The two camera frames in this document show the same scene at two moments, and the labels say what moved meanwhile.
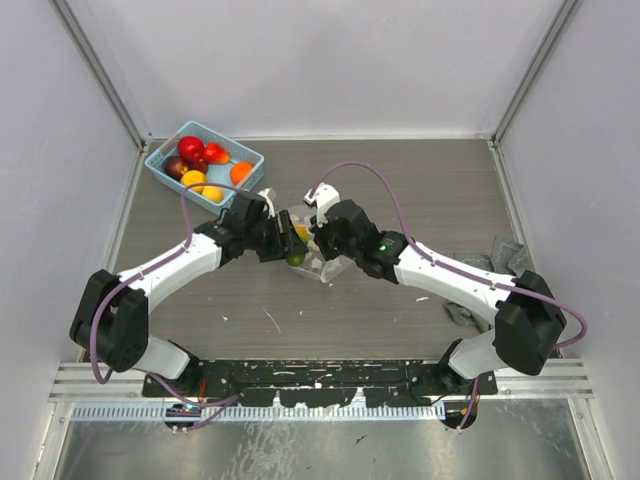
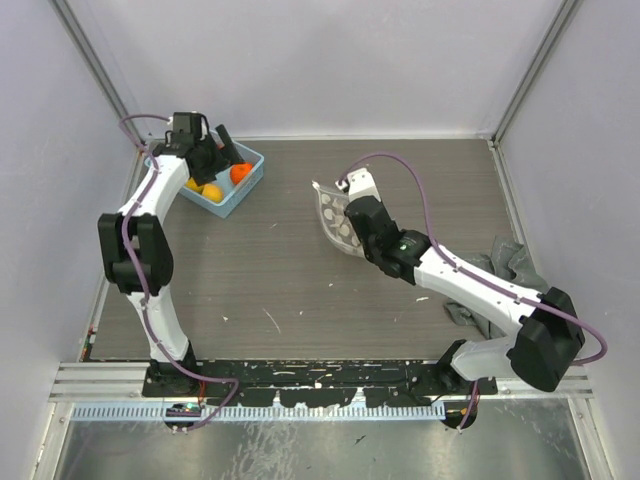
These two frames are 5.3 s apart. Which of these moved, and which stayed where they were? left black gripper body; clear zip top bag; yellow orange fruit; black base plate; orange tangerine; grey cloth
Moved: left black gripper body; clear zip top bag
Stayed: grey cloth; yellow orange fruit; orange tangerine; black base plate
